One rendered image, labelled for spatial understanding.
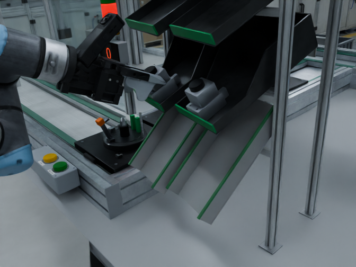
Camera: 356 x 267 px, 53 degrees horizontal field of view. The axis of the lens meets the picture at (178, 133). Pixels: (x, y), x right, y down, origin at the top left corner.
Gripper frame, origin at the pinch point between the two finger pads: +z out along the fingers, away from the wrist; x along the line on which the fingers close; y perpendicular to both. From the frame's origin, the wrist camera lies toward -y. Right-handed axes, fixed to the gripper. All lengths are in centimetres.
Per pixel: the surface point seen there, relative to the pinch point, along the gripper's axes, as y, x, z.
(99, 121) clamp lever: 18.7, -26.2, 2.3
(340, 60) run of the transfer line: -29, -50, 141
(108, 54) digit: 0.9, -48.6, 9.4
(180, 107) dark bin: 3.9, 9.7, 1.8
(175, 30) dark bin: -9.9, 9.2, -4.4
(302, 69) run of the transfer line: -18, -54, 117
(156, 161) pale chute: 20.8, -3.2, 9.3
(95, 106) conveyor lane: 24, -69, 19
